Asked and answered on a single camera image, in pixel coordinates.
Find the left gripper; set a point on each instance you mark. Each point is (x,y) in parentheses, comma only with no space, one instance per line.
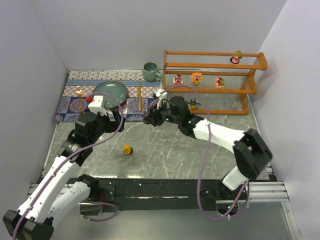
(114,120)

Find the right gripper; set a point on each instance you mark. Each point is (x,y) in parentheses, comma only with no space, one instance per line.
(152,117)

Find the yellow duck toy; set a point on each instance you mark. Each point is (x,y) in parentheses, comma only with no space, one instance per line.
(127,150)

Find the black yellow spiky creature toy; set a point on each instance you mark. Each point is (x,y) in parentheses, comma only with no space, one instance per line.
(192,104)

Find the pink bear strawberry cake toy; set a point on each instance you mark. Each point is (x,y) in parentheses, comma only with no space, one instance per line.
(177,80)

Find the pink flower bear toy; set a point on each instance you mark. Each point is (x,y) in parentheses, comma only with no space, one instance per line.
(196,78)

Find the pink bear donut toy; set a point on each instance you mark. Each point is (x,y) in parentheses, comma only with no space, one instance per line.
(219,82)

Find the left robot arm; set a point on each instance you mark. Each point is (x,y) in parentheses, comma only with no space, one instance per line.
(37,217)

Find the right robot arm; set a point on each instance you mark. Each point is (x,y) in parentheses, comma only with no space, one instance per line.
(251,152)

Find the orange wooden two-tier shelf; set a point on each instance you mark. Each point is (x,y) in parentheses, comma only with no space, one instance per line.
(239,78)

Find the teal ceramic plate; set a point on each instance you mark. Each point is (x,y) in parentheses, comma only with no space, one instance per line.
(116,89)

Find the gold knife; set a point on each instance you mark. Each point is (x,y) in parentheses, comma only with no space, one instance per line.
(139,97)

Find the teal ceramic mug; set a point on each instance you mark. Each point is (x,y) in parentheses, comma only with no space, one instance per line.
(151,72)

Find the patterned blue placemat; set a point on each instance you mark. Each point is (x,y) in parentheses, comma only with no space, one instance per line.
(68,109)

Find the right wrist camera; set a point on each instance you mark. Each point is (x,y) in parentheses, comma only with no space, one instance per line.
(160,94)

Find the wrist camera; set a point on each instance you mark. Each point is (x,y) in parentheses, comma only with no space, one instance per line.
(97,105)
(160,94)

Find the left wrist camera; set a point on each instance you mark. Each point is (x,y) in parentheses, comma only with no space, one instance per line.
(97,105)

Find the black base frame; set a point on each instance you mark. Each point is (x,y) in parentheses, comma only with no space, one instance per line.
(209,193)

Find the aluminium rail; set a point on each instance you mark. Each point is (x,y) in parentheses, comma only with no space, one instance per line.
(270,192)

